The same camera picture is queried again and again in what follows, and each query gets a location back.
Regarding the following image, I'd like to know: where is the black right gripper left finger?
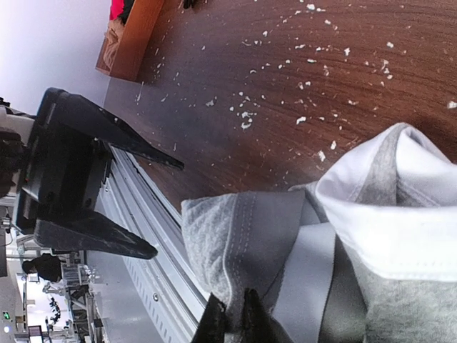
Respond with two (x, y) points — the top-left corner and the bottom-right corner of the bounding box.
(191, 293), (226, 343)

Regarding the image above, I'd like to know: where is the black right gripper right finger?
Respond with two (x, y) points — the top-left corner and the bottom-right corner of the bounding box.
(241, 289), (292, 343)

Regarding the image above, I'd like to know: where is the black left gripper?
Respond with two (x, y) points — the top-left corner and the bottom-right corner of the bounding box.
(13, 88), (184, 260)

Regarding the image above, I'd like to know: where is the grey white underwear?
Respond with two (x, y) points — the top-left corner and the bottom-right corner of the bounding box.
(181, 123), (456, 342)

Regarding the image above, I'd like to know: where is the tan brown boxer underwear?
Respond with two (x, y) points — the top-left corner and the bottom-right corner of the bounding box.
(103, 18), (124, 70)

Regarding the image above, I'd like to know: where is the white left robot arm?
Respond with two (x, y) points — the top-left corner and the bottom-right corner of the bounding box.
(1, 88), (184, 260)

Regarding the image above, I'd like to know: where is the brown wooden organizer box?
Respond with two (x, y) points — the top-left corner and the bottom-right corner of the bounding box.
(96, 1), (164, 81)

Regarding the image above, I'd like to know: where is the red rolled cloth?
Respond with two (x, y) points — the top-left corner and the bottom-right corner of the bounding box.
(109, 0), (134, 23)

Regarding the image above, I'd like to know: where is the metal front rail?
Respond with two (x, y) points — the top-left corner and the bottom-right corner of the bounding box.
(86, 148), (208, 342)

